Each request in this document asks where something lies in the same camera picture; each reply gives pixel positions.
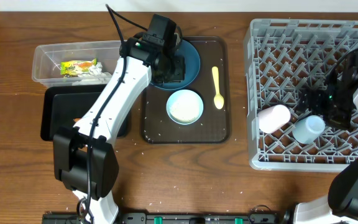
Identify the light blue cup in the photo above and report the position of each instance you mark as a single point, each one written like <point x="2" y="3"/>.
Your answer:
<point x="308" y="129"/>

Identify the pink cup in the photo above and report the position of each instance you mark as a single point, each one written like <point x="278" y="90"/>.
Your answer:
<point x="273" y="118"/>

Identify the dark blue plate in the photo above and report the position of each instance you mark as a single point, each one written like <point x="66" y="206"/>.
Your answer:
<point x="192" y="66"/>

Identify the yellow plastic spoon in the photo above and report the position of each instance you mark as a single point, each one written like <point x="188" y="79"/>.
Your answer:
<point x="218" y="98"/>

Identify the green yellow snack wrapper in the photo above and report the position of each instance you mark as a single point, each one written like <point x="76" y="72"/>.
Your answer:
<point x="75" y="67"/>

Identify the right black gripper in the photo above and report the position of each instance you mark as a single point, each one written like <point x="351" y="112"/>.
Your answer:
<point x="316" y="104"/>

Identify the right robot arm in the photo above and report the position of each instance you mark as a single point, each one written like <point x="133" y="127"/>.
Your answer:
<point x="337" y="105"/>

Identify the black tray bin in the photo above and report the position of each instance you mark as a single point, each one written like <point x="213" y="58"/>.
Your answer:
<point x="64" y="104"/>

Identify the grey dishwasher rack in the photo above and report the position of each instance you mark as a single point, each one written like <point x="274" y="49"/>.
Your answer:
<point x="282" y="58"/>

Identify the white napkin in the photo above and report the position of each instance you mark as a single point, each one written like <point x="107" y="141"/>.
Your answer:
<point x="96" y="73"/>

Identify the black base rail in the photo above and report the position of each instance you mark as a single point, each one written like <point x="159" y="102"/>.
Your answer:
<point x="169" y="218"/>

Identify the dark brown serving tray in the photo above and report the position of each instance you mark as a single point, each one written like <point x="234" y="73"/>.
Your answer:
<point x="214" y="126"/>

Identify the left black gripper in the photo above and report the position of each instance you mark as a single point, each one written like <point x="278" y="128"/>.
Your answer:
<point x="179" y="76"/>

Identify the clear plastic bin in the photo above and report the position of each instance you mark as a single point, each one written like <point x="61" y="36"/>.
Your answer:
<point x="46" y="67"/>

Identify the light blue rice bowl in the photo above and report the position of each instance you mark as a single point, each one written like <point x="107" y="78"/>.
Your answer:
<point x="184" y="107"/>

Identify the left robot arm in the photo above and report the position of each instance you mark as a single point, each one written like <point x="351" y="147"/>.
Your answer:
<point x="83" y="156"/>

